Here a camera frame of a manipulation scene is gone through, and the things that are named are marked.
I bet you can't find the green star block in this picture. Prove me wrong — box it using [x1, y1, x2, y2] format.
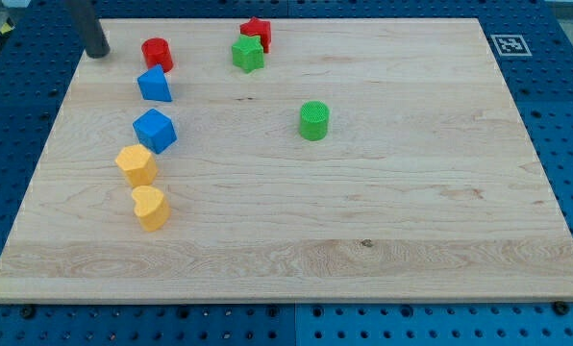
[232, 35, 264, 73]

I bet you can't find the red star block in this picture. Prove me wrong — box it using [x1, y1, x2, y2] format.
[239, 16, 272, 54]

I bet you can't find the green cylinder block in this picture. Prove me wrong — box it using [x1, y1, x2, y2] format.
[299, 100, 330, 141]

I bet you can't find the yellow heart block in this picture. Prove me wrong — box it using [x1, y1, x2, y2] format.
[131, 185, 171, 232]

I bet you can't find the blue cube block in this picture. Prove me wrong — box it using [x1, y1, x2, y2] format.
[133, 109, 177, 154]

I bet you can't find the light wooden board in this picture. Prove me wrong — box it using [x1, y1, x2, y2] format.
[0, 18, 573, 305]

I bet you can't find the yellow hexagon block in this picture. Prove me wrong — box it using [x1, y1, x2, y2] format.
[114, 144, 158, 187]

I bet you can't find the blue triangle block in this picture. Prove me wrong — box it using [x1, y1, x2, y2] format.
[137, 64, 172, 102]

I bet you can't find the red cylinder block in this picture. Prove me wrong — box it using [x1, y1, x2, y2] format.
[141, 37, 174, 72]

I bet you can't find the white fiducial marker tag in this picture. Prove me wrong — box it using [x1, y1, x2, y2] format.
[490, 34, 532, 57]

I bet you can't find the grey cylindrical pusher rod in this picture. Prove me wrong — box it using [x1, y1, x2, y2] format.
[64, 0, 111, 59]

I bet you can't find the black bolt front left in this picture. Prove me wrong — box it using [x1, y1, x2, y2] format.
[19, 305, 36, 320]

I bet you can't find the black bolt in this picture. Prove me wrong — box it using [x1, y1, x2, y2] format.
[552, 301, 570, 316]
[19, 305, 36, 320]

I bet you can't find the black bolt front right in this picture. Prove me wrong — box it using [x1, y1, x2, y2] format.
[552, 301, 570, 316]

